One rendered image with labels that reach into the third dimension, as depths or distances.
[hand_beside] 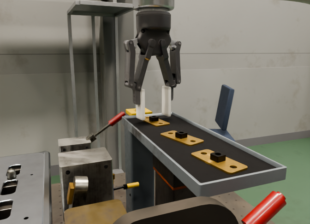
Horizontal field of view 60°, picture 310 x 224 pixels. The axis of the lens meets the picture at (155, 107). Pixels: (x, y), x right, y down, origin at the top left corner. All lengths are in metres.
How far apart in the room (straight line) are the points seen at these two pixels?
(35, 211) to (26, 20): 2.46
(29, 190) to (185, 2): 2.88
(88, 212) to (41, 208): 0.21
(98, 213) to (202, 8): 3.12
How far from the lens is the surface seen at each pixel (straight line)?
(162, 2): 0.57
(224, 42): 3.56
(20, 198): 0.70
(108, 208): 0.46
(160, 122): 0.61
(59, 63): 2.92
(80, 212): 0.45
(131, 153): 0.74
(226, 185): 0.36
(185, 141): 0.49
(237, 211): 1.18
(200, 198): 0.26
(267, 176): 0.40
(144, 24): 0.58
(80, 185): 0.49
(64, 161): 0.56
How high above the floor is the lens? 1.32
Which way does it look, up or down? 12 degrees down
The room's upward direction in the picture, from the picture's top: straight up
